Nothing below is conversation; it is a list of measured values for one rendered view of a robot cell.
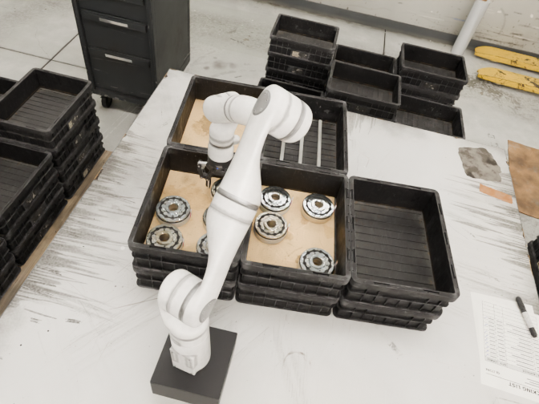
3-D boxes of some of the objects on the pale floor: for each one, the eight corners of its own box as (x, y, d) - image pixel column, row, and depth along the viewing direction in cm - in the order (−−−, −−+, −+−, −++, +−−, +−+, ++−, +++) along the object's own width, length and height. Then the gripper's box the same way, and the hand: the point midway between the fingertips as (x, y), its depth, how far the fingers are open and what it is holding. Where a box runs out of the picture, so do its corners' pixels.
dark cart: (160, 126, 281) (149, -16, 213) (94, 109, 283) (62, -36, 215) (190, 76, 320) (189, -57, 252) (132, 62, 322) (115, -74, 254)
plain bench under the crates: (462, 605, 147) (613, 626, 94) (15, 479, 153) (-80, 432, 100) (439, 237, 251) (504, 148, 198) (174, 171, 257) (169, 67, 204)
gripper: (192, 155, 124) (192, 192, 137) (243, 165, 124) (239, 201, 137) (198, 139, 129) (198, 175, 141) (248, 147, 129) (243, 184, 142)
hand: (218, 185), depth 138 cm, fingers open, 5 cm apart
